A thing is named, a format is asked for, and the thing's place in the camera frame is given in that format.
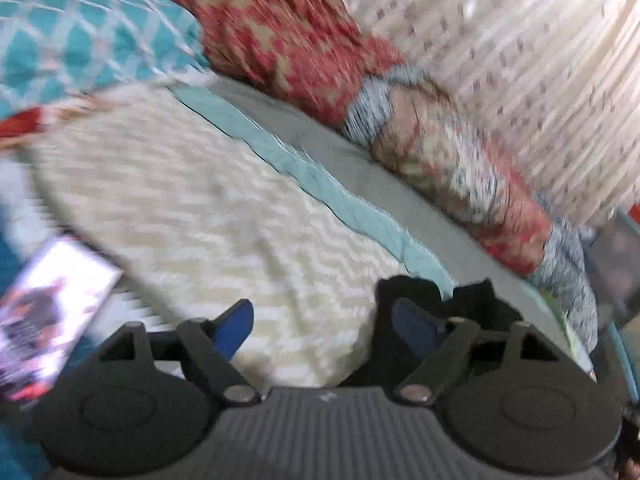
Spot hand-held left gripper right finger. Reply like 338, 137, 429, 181
392, 297, 561, 406

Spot cream patterned curtain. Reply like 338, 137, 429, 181
342, 0, 640, 227

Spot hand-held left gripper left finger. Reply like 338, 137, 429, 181
97, 299, 262, 407

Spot black pants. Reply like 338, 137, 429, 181
350, 275, 526, 391

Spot beige zigzag bedsheet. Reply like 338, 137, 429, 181
0, 72, 596, 391

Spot red floral cloth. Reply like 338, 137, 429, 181
120, 0, 406, 126

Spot teal white patterned pillow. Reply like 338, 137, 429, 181
0, 0, 211, 116

